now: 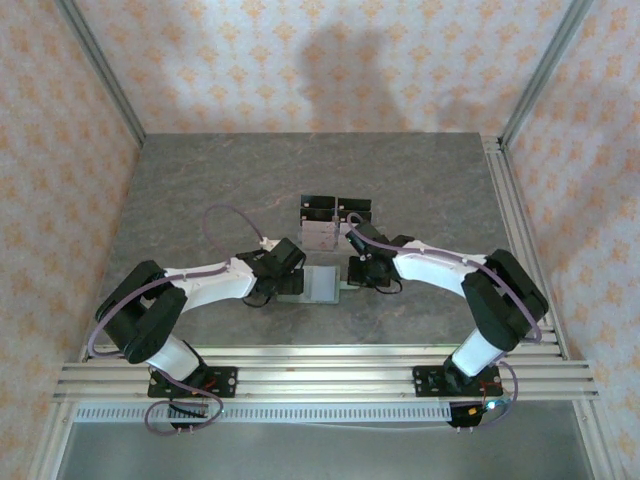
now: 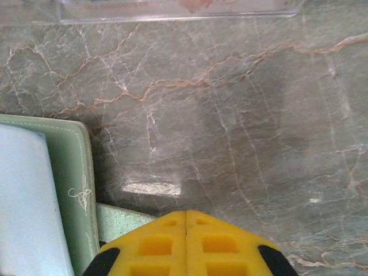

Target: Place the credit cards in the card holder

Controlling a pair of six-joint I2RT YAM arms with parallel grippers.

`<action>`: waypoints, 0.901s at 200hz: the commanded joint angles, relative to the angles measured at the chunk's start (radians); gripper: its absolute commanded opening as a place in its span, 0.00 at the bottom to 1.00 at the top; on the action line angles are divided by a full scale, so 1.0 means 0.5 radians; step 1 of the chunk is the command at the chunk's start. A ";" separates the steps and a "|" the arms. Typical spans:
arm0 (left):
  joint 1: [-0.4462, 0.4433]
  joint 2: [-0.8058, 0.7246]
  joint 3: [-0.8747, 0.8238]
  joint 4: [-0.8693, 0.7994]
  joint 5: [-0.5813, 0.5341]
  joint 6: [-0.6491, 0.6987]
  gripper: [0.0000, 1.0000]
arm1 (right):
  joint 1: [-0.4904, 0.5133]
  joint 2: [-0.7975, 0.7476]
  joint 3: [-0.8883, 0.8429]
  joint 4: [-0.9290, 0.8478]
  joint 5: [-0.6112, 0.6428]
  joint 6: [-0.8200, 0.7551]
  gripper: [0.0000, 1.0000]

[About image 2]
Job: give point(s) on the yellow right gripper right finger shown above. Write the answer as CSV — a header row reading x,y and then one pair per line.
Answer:
x,y
221,247

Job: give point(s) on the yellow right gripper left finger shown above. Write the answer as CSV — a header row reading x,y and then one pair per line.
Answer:
x,y
155,247

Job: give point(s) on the pale green card holder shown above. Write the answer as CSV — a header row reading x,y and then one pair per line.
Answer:
x,y
67,161

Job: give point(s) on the pale credit card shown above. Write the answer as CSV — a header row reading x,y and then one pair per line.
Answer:
x,y
26,201

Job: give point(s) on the clear acrylic card stand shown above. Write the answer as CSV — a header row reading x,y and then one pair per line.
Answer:
x,y
258,8

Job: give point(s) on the pink printed credit card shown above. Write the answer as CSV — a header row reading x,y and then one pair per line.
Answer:
x,y
195,5

